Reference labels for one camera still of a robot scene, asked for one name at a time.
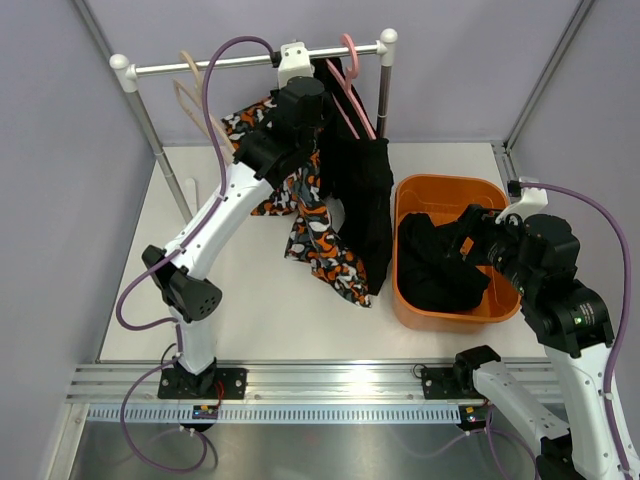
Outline beige wooden hanger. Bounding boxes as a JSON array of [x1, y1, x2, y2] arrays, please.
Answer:
[[172, 50, 235, 165]]

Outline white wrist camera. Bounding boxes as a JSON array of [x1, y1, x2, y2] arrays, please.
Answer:
[[277, 42, 314, 89], [496, 177, 548, 224]]

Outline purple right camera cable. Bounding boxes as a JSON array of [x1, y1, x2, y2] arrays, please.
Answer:
[[519, 182, 632, 480]]

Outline purple camera cable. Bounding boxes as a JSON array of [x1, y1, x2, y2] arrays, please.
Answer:
[[519, 182, 632, 480], [115, 35, 279, 332]]

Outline pink plastic hanger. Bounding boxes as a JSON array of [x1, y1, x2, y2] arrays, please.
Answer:
[[326, 33, 377, 140]]

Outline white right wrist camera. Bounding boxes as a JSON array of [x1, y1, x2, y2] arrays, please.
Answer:
[[496, 177, 548, 224]]

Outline white slotted cable duct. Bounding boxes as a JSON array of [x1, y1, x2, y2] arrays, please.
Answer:
[[87, 404, 462, 425]]

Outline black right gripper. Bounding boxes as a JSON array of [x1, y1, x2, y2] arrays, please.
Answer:
[[434, 203, 536, 294]]

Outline orange camouflage shorts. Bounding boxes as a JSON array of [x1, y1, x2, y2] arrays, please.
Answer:
[[220, 97, 374, 309]]

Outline black shorts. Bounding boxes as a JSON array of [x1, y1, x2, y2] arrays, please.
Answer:
[[396, 213, 490, 313], [313, 58, 394, 295]]

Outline purple cable lower left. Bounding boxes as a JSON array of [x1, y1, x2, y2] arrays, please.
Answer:
[[118, 357, 219, 474]]

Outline orange plastic laundry basket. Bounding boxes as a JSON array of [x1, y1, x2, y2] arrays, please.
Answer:
[[391, 174, 520, 334]]

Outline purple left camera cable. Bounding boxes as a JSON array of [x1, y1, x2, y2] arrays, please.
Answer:
[[115, 35, 279, 332]]

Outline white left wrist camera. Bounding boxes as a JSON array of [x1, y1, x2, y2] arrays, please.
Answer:
[[277, 42, 314, 89]]

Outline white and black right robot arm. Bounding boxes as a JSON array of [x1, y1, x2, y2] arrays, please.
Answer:
[[448, 204, 639, 479]]

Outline purple cable lower right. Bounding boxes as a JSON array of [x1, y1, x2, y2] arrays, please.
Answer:
[[389, 404, 539, 480]]

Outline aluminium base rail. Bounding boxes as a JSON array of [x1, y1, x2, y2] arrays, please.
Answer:
[[64, 362, 561, 406]]

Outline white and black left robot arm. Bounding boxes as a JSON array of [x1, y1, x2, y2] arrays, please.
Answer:
[[142, 77, 330, 399]]

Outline white and steel clothes rack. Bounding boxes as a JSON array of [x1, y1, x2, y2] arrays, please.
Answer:
[[109, 28, 398, 222]]

